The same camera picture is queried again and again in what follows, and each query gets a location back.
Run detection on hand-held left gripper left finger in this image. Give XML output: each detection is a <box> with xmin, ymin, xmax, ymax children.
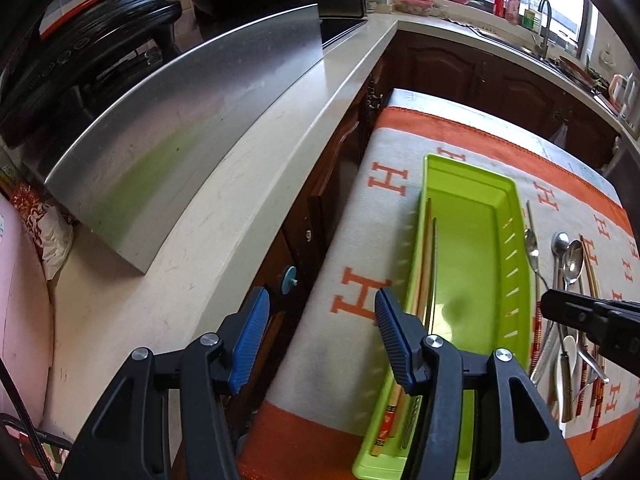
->
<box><xmin>59</xmin><ymin>286</ymin><xmax>273</xmax><ymax>480</ymax></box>

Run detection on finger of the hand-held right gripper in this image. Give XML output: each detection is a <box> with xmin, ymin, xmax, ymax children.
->
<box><xmin>541</xmin><ymin>289</ymin><xmax>640</xmax><ymax>359</ymax></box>

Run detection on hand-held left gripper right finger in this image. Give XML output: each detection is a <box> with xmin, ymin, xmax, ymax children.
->
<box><xmin>374</xmin><ymin>287</ymin><xmax>581</xmax><ymax>480</ymax></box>

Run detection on white spoon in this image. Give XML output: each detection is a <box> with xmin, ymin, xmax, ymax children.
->
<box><xmin>562</xmin><ymin>335</ymin><xmax>586</xmax><ymax>396</ymax></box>

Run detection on dark wooden chopstick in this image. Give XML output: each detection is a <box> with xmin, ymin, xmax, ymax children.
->
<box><xmin>580</xmin><ymin>236</ymin><xmax>606</xmax><ymax>426</ymax></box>

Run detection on cream chopstick red striped end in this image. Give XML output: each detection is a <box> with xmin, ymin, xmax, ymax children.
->
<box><xmin>575</xmin><ymin>355</ymin><xmax>588</xmax><ymax>417</ymax></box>
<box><xmin>525</xmin><ymin>201</ymin><xmax>543</xmax><ymax>368</ymax></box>

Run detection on green plastic utensil tray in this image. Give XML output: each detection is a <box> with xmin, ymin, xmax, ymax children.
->
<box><xmin>351</xmin><ymin>154</ymin><xmax>532</xmax><ymax>480</ymax></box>

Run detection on blue cabinet knob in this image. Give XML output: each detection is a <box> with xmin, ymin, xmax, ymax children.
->
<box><xmin>279</xmin><ymin>266</ymin><xmax>301</xmax><ymax>297</ymax></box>

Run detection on white kitchen countertop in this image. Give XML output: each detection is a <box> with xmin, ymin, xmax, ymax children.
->
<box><xmin>37</xmin><ymin>10</ymin><xmax>640</xmax><ymax>441</ymax></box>

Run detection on orange white printed blanket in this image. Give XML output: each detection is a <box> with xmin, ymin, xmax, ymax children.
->
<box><xmin>235</xmin><ymin>105</ymin><xmax>640</xmax><ymax>480</ymax></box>

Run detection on hanging plastic bag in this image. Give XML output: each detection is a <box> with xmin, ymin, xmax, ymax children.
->
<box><xmin>550</xmin><ymin>120</ymin><xmax>571</xmax><ymax>151</ymax></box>

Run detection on steel splash guard panel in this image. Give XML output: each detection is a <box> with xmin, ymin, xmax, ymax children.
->
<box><xmin>42</xmin><ymin>4</ymin><xmax>325</xmax><ymax>276</ymax></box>

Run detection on white electric kettle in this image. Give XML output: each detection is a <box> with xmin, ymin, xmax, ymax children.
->
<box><xmin>607</xmin><ymin>74</ymin><xmax>640</xmax><ymax>113</ymax></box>

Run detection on pink rice cooker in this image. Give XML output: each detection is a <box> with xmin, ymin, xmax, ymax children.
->
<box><xmin>0</xmin><ymin>192</ymin><xmax>56</xmax><ymax>431</ymax></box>

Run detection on red patterned bag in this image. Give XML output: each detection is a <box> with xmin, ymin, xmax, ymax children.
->
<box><xmin>9</xmin><ymin>180</ymin><xmax>76</xmax><ymax>281</ymax></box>

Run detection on brown wooden kitchen cabinets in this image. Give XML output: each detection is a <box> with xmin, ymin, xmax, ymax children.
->
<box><xmin>170</xmin><ymin>30</ymin><xmax>626</xmax><ymax>471</ymax></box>

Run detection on steel kitchen sink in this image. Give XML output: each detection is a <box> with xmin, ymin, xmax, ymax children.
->
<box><xmin>475</xmin><ymin>27</ymin><xmax>561</xmax><ymax>66</ymax></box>

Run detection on steel kitchen faucet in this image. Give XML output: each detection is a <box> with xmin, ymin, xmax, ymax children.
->
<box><xmin>530</xmin><ymin>0</ymin><xmax>555</xmax><ymax>60</ymax></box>

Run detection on green dish soap bottle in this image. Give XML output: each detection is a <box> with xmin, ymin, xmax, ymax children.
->
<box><xmin>522</xmin><ymin>0</ymin><xmax>542</xmax><ymax>31</ymax></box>

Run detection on black glass stove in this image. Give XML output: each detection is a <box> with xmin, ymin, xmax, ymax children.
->
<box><xmin>319</xmin><ymin>16</ymin><xmax>371</xmax><ymax>48</ymax></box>

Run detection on clear food container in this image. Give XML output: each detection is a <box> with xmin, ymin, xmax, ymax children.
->
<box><xmin>397</xmin><ymin>0</ymin><xmax>442</xmax><ymax>16</ymax></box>

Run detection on black wok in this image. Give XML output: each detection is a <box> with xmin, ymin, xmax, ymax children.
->
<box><xmin>192</xmin><ymin>0</ymin><xmax>286</xmax><ymax>43</ymax></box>

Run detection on black red pressure cooker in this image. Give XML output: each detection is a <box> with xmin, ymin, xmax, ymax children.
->
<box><xmin>0</xmin><ymin>0</ymin><xmax>183</xmax><ymax>150</ymax></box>

